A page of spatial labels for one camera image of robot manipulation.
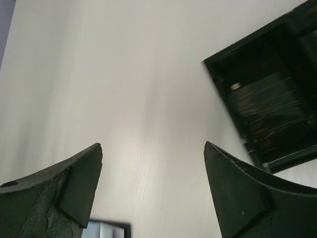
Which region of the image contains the stack of black cards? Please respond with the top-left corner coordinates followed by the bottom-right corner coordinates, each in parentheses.
top-left (229, 73), bottom-right (314, 155)

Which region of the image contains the black left storage bin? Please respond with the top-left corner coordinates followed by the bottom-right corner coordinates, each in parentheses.
top-left (204, 0), bottom-right (317, 174)

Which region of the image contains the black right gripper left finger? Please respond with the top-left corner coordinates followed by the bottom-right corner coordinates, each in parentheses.
top-left (0, 143), bottom-right (103, 238)

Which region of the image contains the black leather card holder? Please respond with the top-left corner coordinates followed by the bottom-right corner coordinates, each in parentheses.
top-left (81, 220), bottom-right (132, 238)

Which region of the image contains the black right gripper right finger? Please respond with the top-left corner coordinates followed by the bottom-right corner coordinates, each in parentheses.
top-left (204, 142), bottom-right (317, 238)

